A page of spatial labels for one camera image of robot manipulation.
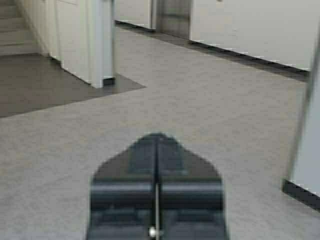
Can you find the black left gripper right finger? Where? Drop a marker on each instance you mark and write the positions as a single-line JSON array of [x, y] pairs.
[[192, 204]]

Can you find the white square pillar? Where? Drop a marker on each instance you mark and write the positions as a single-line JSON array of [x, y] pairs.
[[303, 173]]

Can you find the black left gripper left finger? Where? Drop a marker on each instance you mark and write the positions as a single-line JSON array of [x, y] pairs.
[[122, 194]]

